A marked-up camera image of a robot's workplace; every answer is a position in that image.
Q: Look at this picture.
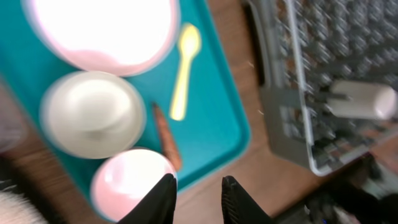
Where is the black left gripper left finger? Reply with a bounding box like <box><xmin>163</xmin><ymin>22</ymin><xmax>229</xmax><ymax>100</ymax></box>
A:
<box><xmin>118</xmin><ymin>174</ymin><xmax>177</xmax><ymax>224</ymax></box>

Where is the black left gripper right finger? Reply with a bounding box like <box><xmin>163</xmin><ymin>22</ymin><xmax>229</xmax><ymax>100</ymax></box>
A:
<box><xmin>221</xmin><ymin>175</ymin><xmax>273</xmax><ymax>224</ymax></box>

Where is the pink white bowl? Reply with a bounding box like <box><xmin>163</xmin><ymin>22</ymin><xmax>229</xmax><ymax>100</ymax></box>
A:
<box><xmin>90</xmin><ymin>148</ymin><xmax>177</xmax><ymax>222</ymax></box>

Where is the cream white bowl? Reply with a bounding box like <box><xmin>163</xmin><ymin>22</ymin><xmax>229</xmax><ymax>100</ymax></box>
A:
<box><xmin>40</xmin><ymin>72</ymin><xmax>147</xmax><ymax>159</ymax></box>

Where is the white rice pile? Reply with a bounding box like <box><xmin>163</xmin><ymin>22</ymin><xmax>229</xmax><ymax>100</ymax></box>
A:
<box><xmin>1</xmin><ymin>192</ymin><xmax>48</xmax><ymax>224</ymax></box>

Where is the white plastic cup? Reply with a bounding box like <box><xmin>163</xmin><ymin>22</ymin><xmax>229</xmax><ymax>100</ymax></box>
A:
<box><xmin>327</xmin><ymin>80</ymin><xmax>397</xmax><ymax>120</ymax></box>

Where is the white round plate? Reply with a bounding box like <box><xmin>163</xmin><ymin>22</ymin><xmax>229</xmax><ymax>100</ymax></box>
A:
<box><xmin>21</xmin><ymin>0</ymin><xmax>181</xmax><ymax>77</ymax></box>

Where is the orange carrot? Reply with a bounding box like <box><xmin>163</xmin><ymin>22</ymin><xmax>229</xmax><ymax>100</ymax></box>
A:
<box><xmin>152</xmin><ymin>103</ymin><xmax>182</xmax><ymax>171</ymax></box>

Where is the teal plastic tray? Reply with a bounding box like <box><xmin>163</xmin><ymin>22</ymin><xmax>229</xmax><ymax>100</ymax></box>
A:
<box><xmin>1</xmin><ymin>0</ymin><xmax>251</xmax><ymax>191</ymax></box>

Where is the yellow plastic spoon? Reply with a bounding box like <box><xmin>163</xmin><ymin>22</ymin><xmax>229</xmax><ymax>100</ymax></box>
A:
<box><xmin>169</xmin><ymin>23</ymin><xmax>201</xmax><ymax>121</ymax></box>

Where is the grey dish rack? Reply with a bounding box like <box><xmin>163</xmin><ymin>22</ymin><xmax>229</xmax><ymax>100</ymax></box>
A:
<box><xmin>243</xmin><ymin>0</ymin><xmax>397</xmax><ymax>176</ymax></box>

